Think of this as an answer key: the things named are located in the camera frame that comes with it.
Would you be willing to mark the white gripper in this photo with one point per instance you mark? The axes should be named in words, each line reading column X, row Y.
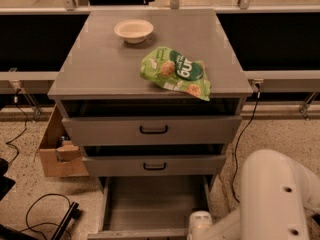
column 200, row 223

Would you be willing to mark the grey bottom drawer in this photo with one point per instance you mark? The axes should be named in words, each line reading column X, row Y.
column 151, row 207

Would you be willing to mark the grey drawer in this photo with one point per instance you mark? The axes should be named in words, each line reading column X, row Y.
column 151, row 207
column 119, row 166
column 162, row 130

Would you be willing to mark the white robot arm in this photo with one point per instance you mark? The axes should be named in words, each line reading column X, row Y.
column 277, row 196

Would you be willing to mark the grey middle drawer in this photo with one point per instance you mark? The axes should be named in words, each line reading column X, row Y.
column 119, row 166

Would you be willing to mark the grey top drawer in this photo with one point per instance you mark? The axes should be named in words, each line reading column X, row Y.
column 162, row 130

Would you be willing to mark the grey drawer cabinet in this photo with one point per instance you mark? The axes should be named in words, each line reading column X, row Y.
column 102, row 77

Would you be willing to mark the black stand leg left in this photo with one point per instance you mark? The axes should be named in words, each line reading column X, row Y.
column 73, row 213

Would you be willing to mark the brown cardboard box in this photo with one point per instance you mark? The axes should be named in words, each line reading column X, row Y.
column 58, row 155

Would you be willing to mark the green snack bag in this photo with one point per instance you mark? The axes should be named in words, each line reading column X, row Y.
column 172, row 71

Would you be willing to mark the black object left edge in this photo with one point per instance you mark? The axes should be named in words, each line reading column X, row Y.
column 6, row 183

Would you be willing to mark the white paper bowl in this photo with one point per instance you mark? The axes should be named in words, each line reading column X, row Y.
column 133, row 31

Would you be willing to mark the black cable floor loop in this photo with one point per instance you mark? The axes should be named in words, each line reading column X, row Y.
column 44, row 215

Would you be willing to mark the metal railing frame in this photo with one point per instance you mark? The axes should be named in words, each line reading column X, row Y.
column 275, row 84

